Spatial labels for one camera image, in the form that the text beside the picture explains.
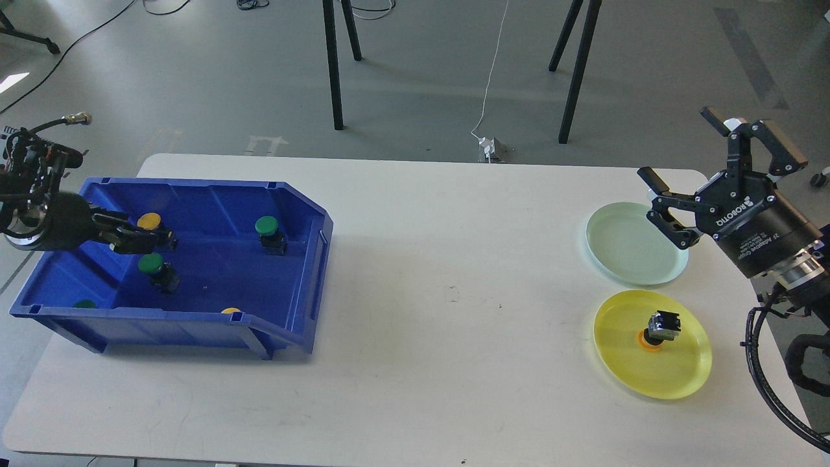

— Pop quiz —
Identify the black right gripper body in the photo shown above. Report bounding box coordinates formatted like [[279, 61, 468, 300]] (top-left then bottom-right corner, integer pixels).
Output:
[[694, 171, 822, 278]]

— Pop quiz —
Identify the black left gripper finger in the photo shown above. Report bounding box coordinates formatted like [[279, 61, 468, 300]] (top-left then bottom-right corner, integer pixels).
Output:
[[107, 231, 170, 255], [88, 205, 134, 234]]

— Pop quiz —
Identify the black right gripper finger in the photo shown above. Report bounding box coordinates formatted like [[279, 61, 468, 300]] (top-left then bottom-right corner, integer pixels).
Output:
[[637, 167, 704, 250], [700, 106, 809, 189]]

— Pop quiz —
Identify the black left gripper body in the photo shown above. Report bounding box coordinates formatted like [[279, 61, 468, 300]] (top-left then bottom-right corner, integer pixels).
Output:
[[27, 192, 95, 251]]

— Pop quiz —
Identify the green push button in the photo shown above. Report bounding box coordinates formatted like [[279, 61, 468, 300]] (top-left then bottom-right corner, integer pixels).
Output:
[[137, 252, 180, 294], [254, 215, 288, 256]]

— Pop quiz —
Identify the blue plastic storage bin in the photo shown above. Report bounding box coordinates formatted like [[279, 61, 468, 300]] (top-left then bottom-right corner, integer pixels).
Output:
[[9, 178, 334, 360]]

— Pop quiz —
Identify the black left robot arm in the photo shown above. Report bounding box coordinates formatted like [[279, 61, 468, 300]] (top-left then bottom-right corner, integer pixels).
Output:
[[1, 112, 178, 254]]

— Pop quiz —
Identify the pale green plate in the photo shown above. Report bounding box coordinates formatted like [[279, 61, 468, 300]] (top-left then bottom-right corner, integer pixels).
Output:
[[584, 202, 689, 286]]

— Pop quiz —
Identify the yellow plate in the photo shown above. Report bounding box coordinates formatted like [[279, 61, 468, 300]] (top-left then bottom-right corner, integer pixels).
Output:
[[593, 289, 713, 401]]

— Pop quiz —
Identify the black stand foot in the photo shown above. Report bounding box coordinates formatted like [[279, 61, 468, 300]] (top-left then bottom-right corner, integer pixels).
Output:
[[1, 10, 62, 55]]

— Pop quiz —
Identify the white power adapter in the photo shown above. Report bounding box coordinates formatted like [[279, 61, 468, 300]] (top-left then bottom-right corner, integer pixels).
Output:
[[478, 137, 511, 163]]

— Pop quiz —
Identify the black tripod leg right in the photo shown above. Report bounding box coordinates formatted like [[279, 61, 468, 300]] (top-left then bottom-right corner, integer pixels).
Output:
[[548, 1, 603, 145]]

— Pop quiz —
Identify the black tripod leg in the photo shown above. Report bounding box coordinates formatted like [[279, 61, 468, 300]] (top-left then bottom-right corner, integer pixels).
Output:
[[321, 1, 362, 131], [548, 1, 603, 145]]

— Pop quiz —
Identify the black tripod leg left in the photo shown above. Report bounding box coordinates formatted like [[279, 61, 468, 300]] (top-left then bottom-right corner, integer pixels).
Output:
[[321, 1, 362, 131]]

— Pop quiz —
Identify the black floor cable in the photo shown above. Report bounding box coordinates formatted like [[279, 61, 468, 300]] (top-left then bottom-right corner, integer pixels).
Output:
[[0, 0, 193, 117]]

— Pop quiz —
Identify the white power cable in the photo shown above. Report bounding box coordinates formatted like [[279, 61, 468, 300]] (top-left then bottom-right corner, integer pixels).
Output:
[[471, 0, 511, 140]]

